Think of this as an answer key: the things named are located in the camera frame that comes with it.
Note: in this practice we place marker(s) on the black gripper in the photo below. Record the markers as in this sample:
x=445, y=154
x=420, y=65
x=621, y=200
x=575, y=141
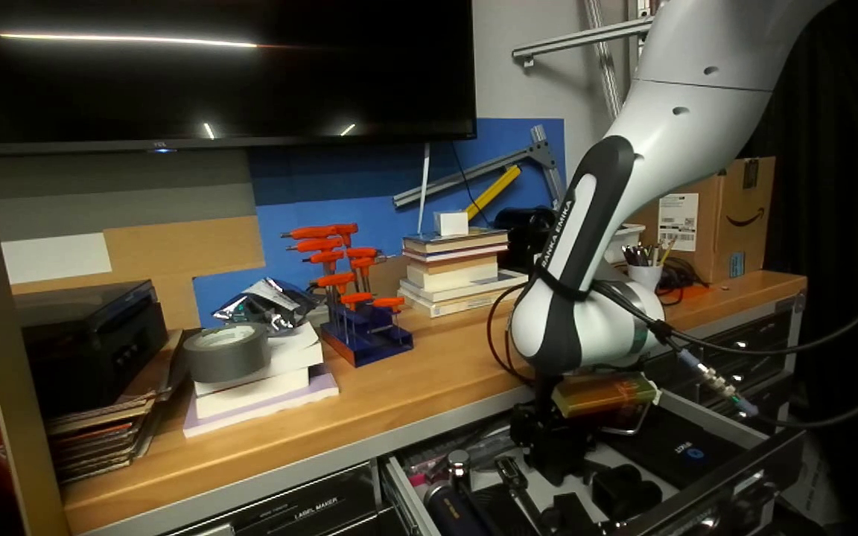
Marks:
x=560, y=406

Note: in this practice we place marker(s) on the small black plastic part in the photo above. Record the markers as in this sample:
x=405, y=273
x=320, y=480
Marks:
x=564, y=515

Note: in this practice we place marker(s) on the chunky black plastic part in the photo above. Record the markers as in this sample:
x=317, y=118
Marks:
x=624, y=491

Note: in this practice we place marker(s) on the black metal drawer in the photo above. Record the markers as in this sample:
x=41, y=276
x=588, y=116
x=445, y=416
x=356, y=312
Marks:
x=728, y=477

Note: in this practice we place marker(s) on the black drawer cabinet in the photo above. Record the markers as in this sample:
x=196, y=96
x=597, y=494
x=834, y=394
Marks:
x=297, y=509

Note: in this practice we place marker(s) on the black rectangular case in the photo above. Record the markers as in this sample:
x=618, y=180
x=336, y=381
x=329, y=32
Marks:
x=463, y=515

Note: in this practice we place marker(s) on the dark blue flat box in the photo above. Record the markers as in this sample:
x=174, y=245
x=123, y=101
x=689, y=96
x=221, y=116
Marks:
x=682, y=448

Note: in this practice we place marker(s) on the wide pale book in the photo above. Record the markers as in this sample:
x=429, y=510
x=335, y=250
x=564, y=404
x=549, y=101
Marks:
x=454, y=303

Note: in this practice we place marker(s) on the white pen cup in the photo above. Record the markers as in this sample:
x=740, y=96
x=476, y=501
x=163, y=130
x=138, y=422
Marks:
x=643, y=276

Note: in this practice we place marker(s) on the thick white book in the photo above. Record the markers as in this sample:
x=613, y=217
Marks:
x=460, y=276

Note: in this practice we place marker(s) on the bundle of pens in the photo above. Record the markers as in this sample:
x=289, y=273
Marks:
x=646, y=254

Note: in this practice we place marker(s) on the dark cover book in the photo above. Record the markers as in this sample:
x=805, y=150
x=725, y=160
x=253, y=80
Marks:
x=454, y=245

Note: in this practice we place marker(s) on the small white box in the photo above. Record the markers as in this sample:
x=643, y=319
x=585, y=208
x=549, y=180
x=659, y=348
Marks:
x=454, y=224

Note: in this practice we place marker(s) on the yellow spirit level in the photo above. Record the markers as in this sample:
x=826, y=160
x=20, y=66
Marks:
x=493, y=191

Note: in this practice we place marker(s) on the white book stack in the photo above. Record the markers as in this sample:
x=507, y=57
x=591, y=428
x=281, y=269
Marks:
x=283, y=375

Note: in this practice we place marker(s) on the claw hammer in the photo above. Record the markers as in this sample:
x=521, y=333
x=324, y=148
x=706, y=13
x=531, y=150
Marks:
x=476, y=174

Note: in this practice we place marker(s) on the lilac flat board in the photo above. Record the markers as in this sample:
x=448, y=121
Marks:
x=259, y=413

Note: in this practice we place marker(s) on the thin white rod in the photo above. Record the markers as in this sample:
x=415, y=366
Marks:
x=423, y=180

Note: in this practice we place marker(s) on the cardboard shipping box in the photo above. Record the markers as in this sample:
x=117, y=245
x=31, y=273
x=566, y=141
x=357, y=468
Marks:
x=737, y=212

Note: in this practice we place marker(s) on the crinkled foil packets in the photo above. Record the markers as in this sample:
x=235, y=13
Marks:
x=265, y=303

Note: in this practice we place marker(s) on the silver metal bowl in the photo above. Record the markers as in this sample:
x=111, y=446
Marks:
x=224, y=352

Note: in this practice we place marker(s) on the brown cork panel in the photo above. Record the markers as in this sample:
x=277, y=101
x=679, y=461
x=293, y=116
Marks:
x=180, y=264

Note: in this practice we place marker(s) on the black curtain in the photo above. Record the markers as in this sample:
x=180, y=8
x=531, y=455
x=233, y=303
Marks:
x=846, y=150

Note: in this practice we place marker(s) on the black binder stack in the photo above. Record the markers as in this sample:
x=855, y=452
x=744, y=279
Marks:
x=102, y=434

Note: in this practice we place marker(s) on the black printer box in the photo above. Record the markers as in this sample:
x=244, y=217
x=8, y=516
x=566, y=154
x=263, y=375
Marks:
x=89, y=345

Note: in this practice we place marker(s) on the large black television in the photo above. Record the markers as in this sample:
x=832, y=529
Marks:
x=216, y=71

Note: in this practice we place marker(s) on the white paper sheet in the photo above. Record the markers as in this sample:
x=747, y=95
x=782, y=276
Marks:
x=58, y=258

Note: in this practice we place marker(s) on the blue wall panel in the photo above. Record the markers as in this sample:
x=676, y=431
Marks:
x=350, y=190

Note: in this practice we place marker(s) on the metal wall rail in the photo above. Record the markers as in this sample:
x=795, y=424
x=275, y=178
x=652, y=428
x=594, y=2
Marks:
x=588, y=38

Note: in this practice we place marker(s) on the beige upright post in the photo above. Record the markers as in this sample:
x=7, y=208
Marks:
x=1, y=348

